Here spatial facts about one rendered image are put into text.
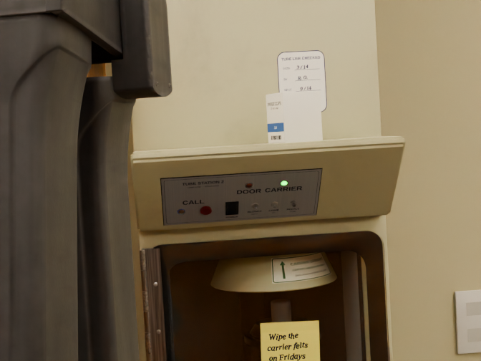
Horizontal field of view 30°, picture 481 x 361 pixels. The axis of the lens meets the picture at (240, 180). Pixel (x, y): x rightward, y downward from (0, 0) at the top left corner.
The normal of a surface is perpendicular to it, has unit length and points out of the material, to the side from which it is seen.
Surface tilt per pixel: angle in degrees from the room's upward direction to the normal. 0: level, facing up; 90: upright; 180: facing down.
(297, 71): 90
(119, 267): 90
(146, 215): 135
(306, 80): 90
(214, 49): 90
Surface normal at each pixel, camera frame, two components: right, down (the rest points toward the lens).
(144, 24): -0.19, 0.06
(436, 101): 0.09, 0.05
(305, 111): 0.37, 0.03
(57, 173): 0.97, -0.05
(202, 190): 0.11, 0.74
